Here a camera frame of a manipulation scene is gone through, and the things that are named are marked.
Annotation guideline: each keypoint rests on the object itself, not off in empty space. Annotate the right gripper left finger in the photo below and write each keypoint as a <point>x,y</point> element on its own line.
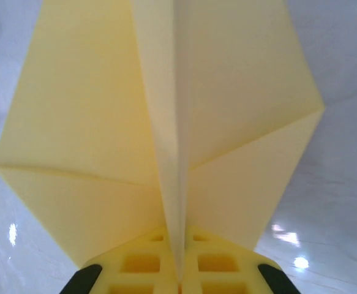
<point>135,269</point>

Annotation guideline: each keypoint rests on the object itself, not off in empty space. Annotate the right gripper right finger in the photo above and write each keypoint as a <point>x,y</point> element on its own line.
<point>227,269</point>

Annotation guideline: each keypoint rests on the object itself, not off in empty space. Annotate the yellow square paper sheet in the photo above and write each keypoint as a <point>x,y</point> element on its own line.
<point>89,107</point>

